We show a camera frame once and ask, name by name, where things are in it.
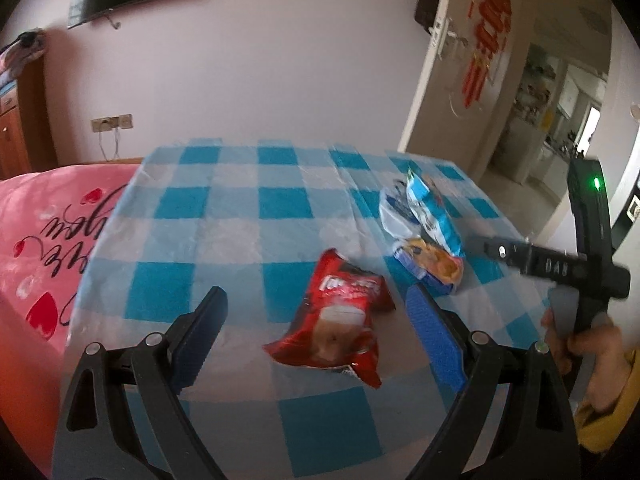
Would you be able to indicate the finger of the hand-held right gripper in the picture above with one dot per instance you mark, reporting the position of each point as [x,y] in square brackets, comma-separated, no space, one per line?
[495,250]

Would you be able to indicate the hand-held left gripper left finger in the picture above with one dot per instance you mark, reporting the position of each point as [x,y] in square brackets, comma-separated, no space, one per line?
[200,340]

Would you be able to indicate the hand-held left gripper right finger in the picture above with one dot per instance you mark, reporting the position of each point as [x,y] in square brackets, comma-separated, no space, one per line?
[435,340]

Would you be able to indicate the blue biscuit packet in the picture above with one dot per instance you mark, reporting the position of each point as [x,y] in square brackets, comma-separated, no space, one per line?
[435,262]

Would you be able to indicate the blue white snack bag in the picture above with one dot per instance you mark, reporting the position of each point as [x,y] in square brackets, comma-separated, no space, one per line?
[430,210]

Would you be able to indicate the red snack bag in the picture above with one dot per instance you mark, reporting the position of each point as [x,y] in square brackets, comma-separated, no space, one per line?
[335,320]

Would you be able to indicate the person's right hand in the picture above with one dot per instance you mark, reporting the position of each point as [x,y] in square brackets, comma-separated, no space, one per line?
[600,360]

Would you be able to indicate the white kitchen cabinet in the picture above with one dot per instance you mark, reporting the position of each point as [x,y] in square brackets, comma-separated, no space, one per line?
[525,155]

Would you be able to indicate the yellow hanging cloth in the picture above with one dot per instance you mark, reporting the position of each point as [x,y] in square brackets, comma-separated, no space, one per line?
[547,120]

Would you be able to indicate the white door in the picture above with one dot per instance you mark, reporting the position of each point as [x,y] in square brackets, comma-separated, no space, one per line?
[440,110]

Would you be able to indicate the blue white checkered tablecloth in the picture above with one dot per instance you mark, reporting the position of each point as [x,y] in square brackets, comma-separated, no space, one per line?
[280,200]

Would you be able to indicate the kitchen shelf with jars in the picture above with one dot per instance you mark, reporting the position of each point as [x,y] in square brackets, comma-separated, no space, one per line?
[537,80]

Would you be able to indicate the pink printed blanket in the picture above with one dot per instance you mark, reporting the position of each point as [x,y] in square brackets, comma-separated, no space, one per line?
[45,240]

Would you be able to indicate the red knot decoration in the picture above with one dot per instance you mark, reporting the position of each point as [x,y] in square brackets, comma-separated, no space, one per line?
[487,20]

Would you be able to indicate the dark hanging bag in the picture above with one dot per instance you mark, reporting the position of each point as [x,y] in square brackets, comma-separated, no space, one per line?
[427,5]

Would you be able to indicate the wooden cabinet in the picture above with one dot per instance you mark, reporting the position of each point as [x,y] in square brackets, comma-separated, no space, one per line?
[25,135]

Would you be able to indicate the pile of clothes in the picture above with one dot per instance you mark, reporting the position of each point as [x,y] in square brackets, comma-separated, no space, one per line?
[20,52]

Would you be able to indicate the white wall socket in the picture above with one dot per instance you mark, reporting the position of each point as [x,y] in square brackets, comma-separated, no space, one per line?
[111,123]

